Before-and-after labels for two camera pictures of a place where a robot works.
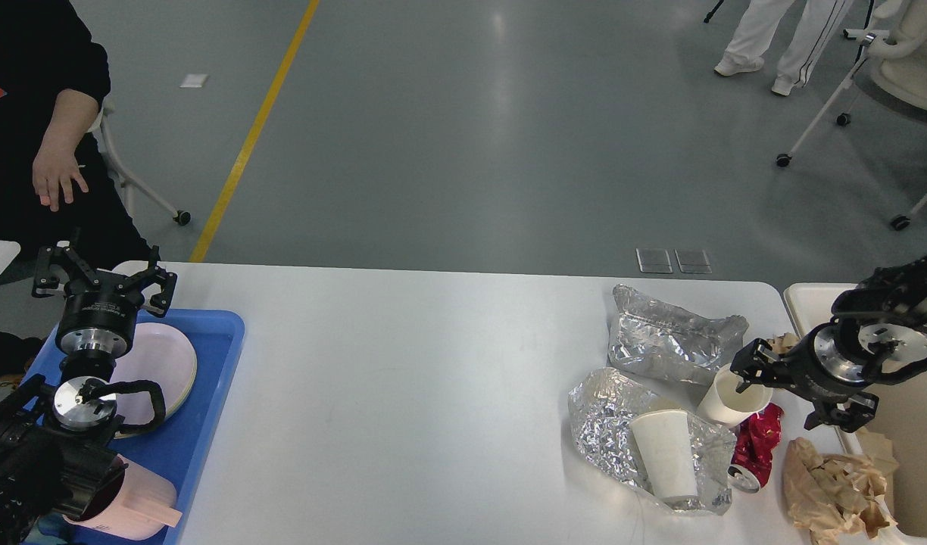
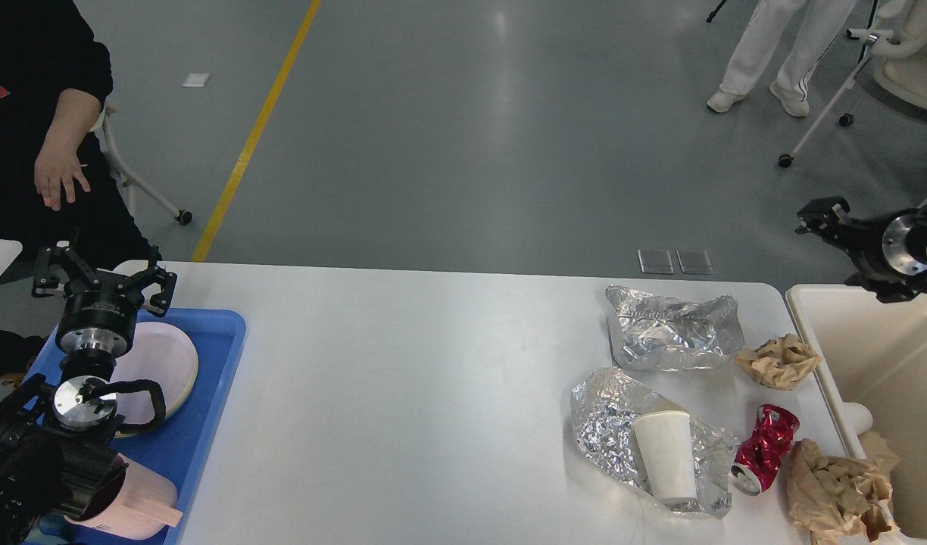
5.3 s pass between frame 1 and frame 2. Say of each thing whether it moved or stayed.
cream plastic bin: stayed
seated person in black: stayed
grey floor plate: stayed
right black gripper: moved
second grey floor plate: stayed
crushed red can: moved
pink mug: stayed
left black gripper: stayed
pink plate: stayed
